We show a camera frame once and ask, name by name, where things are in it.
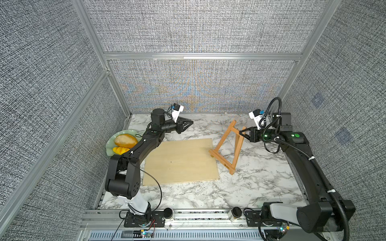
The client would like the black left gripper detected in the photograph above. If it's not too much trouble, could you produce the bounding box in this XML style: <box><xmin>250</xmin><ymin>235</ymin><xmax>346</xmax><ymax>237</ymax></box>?
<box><xmin>160</xmin><ymin>117</ymin><xmax>193</xmax><ymax>135</ymax></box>

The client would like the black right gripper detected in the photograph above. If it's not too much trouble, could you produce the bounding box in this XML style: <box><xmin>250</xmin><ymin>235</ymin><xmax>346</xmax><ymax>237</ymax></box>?
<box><xmin>240</xmin><ymin>127</ymin><xmax>280</xmax><ymax>145</ymax></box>

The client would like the small wooden easel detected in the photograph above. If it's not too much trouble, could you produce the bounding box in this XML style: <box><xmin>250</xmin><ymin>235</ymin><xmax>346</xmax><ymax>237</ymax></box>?
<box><xmin>209</xmin><ymin>119</ymin><xmax>244</xmax><ymax>175</ymax></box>

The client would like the light wooden board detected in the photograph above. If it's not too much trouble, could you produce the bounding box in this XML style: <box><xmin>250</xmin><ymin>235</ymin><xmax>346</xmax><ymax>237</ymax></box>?
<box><xmin>142</xmin><ymin>139</ymin><xmax>220</xmax><ymax>186</ymax></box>

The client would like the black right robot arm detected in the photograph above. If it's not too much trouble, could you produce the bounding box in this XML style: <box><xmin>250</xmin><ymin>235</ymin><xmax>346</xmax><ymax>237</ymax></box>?
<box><xmin>239</xmin><ymin>112</ymin><xmax>356</xmax><ymax>241</ymax></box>

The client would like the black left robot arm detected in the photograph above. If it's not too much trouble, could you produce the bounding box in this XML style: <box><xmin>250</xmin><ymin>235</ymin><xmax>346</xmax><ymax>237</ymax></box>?
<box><xmin>105</xmin><ymin>103</ymin><xmax>194</xmax><ymax>227</ymax></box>

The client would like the brown bread roll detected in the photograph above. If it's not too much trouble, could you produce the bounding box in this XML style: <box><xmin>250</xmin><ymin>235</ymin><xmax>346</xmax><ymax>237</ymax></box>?
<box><xmin>114</xmin><ymin>134</ymin><xmax>138</xmax><ymax>149</ymax></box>

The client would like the yellow toy fruit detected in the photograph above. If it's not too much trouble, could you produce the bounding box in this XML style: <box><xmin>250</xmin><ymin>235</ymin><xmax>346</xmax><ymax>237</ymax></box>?
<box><xmin>113</xmin><ymin>147</ymin><xmax>130</xmax><ymax>155</ymax></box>

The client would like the green plate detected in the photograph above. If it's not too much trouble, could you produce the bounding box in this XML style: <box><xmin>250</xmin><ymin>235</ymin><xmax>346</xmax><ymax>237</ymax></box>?
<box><xmin>106</xmin><ymin>130</ymin><xmax>142</xmax><ymax>157</ymax></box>

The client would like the right silver knob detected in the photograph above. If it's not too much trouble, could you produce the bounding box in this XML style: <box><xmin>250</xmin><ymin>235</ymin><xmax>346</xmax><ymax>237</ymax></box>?
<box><xmin>227</xmin><ymin>207</ymin><xmax>243</xmax><ymax>222</ymax></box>

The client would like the silver knob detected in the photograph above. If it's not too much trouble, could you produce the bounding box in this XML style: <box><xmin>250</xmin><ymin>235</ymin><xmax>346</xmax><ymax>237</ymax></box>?
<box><xmin>163</xmin><ymin>207</ymin><xmax>175</xmax><ymax>220</ymax></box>
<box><xmin>227</xmin><ymin>207</ymin><xmax>243</xmax><ymax>222</ymax></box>

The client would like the left silver knob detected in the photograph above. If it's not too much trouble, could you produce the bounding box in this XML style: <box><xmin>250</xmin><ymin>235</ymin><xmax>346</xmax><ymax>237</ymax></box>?
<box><xmin>163</xmin><ymin>207</ymin><xmax>175</xmax><ymax>220</ymax></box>

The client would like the green circuit board right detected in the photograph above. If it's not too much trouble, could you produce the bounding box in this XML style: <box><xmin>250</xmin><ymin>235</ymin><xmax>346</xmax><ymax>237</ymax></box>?
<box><xmin>278</xmin><ymin>224</ymin><xmax>290</xmax><ymax>235</ymax></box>

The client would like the green circuit board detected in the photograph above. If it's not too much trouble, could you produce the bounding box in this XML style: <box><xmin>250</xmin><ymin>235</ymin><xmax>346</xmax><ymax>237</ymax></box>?
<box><xmin>278</xmin><ymin>224</ymin><xmax>290</xmax><ymax>235</ymax></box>
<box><xmin>140</xmin><ymin>230</ymin><xmax>153</xmax><ymax>239</ymax></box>

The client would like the green circuit board left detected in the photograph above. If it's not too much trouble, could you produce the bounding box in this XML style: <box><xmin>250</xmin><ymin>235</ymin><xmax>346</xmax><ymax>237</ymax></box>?
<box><xmin>140</xmin><ymin>230</ymin><xmax>153</xmax><ymax>239</ymax></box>

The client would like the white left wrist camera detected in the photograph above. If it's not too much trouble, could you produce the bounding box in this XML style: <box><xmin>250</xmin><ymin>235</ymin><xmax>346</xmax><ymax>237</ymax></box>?
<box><xmin>171</xmin><ymin>103</ymin><xmax>185</xmax><ymax>123</ymax></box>

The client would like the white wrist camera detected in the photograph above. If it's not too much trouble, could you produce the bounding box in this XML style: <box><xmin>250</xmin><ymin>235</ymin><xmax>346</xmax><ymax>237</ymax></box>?
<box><xmin>171</xmin><ymin>103</ymin><xmax>185</xmax><ymax>123</ymax></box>
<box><xmin>249</xmin><ymin>108</ymin><xmax>266</xmax><ymax>130</ymax></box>

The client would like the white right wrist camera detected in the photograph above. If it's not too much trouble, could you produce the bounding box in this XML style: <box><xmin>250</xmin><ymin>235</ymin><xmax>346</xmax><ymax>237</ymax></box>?
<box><xmin>249</xmin><ymin>108</ymin><xmax>266</xmax><ymax>130</ymax></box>

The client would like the aluminium front rail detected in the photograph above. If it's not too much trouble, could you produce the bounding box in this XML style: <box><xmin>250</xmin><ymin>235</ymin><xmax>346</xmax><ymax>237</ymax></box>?
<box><xmin>76</xmin><ymin>208</ymin><xmax>305</xmax><ymax>241</ymax></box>

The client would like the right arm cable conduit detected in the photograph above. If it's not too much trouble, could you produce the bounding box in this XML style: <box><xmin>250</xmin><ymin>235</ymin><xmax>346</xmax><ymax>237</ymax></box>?
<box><xmin>256</xmin><ymin>97</ymin><xmax>350</xmax><ymax>241</ymax></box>

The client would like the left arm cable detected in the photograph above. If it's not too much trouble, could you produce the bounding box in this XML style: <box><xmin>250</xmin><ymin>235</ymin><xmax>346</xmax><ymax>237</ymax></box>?
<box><xmin>110</xmin><ymin>162</ymin><xmax>163</xmax><ymax>241</ymax></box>

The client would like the aluminium enclosure frame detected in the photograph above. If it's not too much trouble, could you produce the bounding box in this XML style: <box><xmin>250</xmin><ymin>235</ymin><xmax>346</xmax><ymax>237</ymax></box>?
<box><xmin>0</xmin><ymin>0</ymin><xmax>341</xmax><ymax>224</ymax></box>

